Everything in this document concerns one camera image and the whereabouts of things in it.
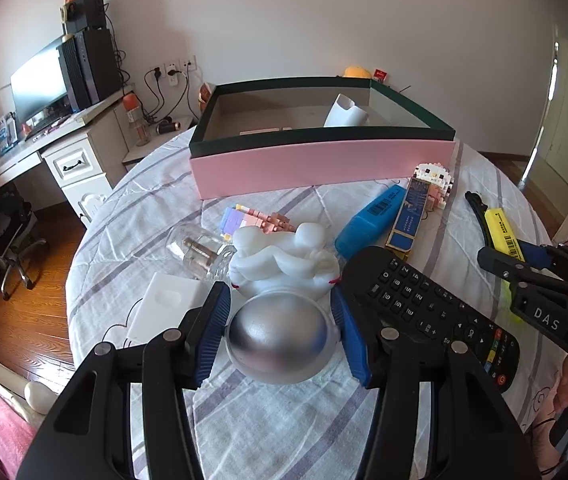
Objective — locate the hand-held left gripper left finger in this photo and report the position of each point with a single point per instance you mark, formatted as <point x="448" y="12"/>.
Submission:
<point x="212" y="335"/>

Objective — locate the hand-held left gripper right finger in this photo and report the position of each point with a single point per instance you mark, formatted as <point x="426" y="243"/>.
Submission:
<point x="348" y="342"/>

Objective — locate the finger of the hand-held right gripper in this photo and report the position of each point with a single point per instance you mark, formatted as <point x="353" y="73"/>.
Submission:
<point x="498" y="261"/>
<point x="536" y="255"/>

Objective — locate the yellow highlighter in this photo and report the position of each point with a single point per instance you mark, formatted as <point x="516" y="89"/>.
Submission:
<point x="503" y="232"/>

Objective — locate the white card tray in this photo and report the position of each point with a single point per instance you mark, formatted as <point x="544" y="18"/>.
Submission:
<point x="164" y="305"/>

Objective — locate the silver ball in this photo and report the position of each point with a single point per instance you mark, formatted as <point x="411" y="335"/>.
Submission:
<point x="279" y="337"/>

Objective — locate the clear glass bottle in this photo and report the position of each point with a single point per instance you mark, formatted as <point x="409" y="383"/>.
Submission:
<point x="199" y="255"/>

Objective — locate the white pink block cat figure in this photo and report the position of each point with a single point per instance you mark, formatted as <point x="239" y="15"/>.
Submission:
<point x="436" y="180"/>

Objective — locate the white hugging figurine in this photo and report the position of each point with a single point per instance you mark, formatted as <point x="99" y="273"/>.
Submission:
<point x="284" y="260"/>

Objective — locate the pink building block toy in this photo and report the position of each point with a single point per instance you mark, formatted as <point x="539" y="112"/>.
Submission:
<point x="259" y="220"/>

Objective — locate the pink box with green rim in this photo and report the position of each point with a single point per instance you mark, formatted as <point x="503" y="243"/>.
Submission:
<point x="314" y="170"/>

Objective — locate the person's right forearm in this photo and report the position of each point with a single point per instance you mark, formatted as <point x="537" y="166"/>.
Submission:
<point x="546" y="452"/>

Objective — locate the black remote control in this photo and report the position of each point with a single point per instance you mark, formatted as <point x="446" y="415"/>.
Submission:
<point x="428" y="310"/>

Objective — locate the dark blue gold slim box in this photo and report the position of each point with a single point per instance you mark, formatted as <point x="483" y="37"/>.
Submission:
<point x="408" y="220"/>

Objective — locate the blue highlighter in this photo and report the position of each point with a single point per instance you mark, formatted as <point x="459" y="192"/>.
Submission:
<point x="368" y="220"/>

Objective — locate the white room door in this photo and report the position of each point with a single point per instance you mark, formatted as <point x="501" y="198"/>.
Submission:
<point x="563" y="110"/>

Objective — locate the white desk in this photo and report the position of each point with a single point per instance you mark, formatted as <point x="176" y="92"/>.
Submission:
<point x="84" y="165"/>

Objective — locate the black cylinder gadget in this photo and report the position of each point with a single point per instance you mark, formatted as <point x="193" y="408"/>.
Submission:
<point x="167" y="126"/>

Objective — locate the small red card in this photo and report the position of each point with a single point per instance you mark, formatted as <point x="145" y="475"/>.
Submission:
<point x="381" y="75"/>

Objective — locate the black office chair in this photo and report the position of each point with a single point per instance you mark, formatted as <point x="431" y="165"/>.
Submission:
<point x="9" y="240"/>

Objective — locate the orange cap clear bottle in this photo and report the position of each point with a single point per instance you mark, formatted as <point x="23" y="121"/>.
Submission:
<point x="136" y="120"/>

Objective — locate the orange print snack bag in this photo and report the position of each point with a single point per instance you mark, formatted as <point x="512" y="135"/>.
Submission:
<point x="205" y="97"/>

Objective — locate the orange octopus plush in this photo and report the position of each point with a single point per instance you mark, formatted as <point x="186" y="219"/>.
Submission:
<point x="356" y="71"/>

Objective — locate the white plug charger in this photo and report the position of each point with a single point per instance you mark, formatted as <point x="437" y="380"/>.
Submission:
<point x="171" y="81"/>

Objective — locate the black computer tower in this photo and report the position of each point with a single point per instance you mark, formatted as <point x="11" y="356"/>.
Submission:
<point x="89" y="70"/>

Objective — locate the black computer monitor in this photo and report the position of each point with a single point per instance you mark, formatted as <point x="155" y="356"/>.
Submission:
<point x="39" y="85"/>

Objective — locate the black box on tower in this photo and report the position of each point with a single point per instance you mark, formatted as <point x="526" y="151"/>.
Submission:
<point x="84" y="12"/>

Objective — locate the white bed post knob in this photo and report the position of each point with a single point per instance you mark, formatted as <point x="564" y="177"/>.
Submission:
<point x="40" y="396"/>

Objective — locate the white wall outlet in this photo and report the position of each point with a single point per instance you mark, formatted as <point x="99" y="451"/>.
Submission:
<point x="155" y="70"/>
<point x="189" y="64"/>
<point x="170" y="66"/>

